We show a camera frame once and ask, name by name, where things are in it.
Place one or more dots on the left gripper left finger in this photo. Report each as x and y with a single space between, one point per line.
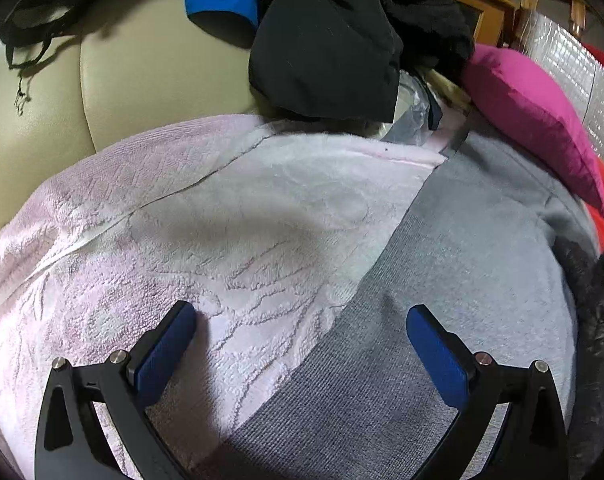
70 442

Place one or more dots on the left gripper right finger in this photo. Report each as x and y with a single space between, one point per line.
482 394

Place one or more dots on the dark quilted puffer jacket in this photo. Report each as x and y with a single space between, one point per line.
585 277

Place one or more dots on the pile of dark clothes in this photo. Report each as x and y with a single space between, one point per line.
341 59

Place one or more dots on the grey blanket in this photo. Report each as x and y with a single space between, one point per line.
475 248

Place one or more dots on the pale pink textured towel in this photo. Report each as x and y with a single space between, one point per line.
266 228

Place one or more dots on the clear plastic bag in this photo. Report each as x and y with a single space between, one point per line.
417 113

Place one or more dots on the pink pillow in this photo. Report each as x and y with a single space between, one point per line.
522 101

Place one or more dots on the silver foil insulation mat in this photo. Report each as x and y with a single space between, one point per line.
576 71

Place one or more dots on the beige leather sofa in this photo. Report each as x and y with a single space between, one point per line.
129 66

